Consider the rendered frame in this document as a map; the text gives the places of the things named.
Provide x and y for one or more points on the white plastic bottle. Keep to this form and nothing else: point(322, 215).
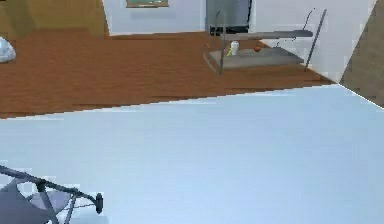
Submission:
point(234, 48)

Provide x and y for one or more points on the grey metal shelf cart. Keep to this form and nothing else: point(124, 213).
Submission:
point(256, 57)

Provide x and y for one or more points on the red apple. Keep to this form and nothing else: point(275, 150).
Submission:
point(257, 49)

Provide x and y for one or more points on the framed green picture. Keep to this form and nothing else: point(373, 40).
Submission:
point(146, 3)

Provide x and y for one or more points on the white crumpled bag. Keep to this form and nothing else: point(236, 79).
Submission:
point(5, 50)

